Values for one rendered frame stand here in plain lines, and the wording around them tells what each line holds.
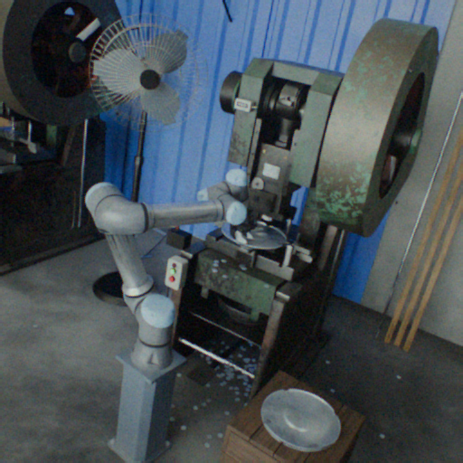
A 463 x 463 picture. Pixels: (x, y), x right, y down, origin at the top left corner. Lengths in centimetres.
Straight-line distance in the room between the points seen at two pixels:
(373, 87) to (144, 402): 133
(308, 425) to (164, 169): 257
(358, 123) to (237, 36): 202
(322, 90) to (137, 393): 131
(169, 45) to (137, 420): 169
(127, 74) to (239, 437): 173
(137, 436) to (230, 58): 250
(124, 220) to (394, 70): 96
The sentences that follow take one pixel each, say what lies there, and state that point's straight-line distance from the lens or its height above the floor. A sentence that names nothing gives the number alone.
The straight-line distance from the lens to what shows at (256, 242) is 207.
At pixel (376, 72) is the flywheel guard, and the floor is 155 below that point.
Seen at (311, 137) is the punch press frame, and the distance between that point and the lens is 196.
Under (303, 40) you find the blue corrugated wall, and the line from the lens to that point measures 329.
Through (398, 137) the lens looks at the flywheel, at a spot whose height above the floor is 134.
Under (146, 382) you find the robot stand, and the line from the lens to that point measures 181.
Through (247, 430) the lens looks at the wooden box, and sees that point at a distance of 180.
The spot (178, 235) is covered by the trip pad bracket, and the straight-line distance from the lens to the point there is 220.
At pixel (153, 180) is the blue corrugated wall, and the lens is 399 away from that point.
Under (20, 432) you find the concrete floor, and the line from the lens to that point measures 223.
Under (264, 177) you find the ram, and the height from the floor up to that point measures 103.
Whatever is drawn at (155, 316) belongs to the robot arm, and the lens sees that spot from 169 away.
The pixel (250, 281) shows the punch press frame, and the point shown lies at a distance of 210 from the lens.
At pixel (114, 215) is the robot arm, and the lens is 150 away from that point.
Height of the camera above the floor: 161
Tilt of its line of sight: 22 degrees down
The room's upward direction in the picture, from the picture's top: 11 degrees clockwise
